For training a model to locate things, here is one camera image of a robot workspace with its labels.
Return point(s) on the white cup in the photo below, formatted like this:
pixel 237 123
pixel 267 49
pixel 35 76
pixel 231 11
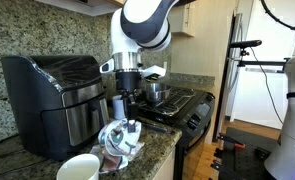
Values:
pixel 80 167

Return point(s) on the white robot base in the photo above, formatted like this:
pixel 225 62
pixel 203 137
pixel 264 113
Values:
pixel 281 162

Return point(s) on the black air fryer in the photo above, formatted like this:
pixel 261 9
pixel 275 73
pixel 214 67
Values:
pixel 58 102

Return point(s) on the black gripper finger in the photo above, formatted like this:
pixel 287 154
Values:
pixel 131 126
pixel 125 106

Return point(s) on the white lower cabinets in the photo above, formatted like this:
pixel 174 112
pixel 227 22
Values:
pixel 166 171

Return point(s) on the white utensil mug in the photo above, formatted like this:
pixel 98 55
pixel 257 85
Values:
pixel 118 107

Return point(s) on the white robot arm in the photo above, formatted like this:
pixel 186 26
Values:
pixel 138 25

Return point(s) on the black tongs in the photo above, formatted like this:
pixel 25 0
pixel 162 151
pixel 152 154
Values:
pixel 156 128

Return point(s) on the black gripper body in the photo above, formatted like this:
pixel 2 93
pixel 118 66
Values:
pixel 126 84

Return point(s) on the black stove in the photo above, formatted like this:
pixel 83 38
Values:
pixel 189 111

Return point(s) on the steel pot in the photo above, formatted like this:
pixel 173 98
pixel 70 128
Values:
pixel 155 92

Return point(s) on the red handled clamp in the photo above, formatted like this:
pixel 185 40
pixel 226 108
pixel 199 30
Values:
pixel 229 139

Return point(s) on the black camera on stand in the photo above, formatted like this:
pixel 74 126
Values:
pixel 242 45

